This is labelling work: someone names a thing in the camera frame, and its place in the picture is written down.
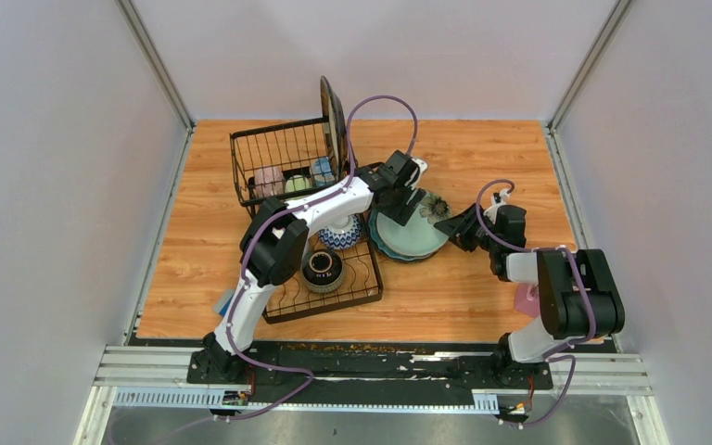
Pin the light blue scalloped plate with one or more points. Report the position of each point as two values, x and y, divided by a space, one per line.
419 237

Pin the blue green striped sponge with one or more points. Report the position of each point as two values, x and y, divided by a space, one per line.
222 305

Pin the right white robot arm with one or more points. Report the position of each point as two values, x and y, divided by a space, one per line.
576 294

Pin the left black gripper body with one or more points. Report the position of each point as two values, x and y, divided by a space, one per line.
398 189

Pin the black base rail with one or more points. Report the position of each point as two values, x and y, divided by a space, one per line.
361 378

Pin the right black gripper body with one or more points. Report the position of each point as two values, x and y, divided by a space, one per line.
485 240

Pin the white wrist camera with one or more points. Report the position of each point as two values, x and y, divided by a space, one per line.
421 167
500 198

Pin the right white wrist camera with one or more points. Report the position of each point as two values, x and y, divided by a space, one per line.
500 198

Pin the white black bowl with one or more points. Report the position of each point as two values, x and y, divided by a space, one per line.
342 234

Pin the pink ceramic mug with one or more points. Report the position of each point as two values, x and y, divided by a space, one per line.
269 181

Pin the dark teal scalloped plate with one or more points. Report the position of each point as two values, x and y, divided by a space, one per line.
385 251

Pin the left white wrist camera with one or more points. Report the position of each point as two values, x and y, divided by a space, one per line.
421 167

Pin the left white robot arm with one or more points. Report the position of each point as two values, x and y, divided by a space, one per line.
274 248

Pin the dark brown speckled bowl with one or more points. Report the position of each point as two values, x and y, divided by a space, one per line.
322 271

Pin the light green mug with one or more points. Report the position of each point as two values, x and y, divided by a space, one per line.
298 183

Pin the blue butterfly mug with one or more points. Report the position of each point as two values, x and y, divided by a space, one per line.
322 173

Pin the black rimmed white plate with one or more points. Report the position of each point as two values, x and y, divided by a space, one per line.
334 127

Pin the black wire dish rack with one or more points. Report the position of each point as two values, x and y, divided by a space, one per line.
293 146

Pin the pink box with mirror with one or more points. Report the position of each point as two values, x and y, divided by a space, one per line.
527 300

